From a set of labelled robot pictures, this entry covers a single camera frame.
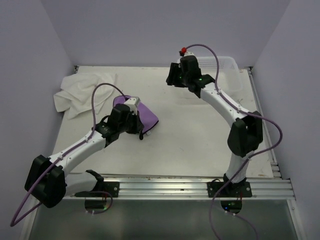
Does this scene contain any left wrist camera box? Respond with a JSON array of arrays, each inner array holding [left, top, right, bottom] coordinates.
[[124, 96, 141, 115]]

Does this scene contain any white crumpled towel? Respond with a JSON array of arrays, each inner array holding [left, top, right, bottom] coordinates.
[[53, 72, 117, 120]]

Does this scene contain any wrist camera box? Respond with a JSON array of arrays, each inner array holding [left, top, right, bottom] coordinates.
[[124, 96, 141, 115], [179, 46, 195, 58]]

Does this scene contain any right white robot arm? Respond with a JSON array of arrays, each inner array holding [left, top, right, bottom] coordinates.
[[166, 55, 263, 197]]

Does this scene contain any white perforated plastic basket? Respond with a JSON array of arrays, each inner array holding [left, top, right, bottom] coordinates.
[[197, 56, 243, 97]]

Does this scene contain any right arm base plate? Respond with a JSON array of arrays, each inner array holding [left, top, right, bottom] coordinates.
[[206, 179, 253, 198]]

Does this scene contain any aluminium mounting rail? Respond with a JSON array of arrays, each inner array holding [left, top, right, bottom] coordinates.
[[62, 174, 296, 201]]

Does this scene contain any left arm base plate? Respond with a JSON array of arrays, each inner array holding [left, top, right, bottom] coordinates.
[[74, 181, 120, 198]]

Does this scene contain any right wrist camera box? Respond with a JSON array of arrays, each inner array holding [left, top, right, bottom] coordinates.
[[179, 46, 195, 58]]

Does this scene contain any purple microfiber towel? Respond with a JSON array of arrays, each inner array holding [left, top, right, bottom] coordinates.
[[113, 95, 159, 135]]

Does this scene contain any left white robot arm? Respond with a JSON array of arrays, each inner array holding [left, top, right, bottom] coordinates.
[[24, 103, 144, 208]]

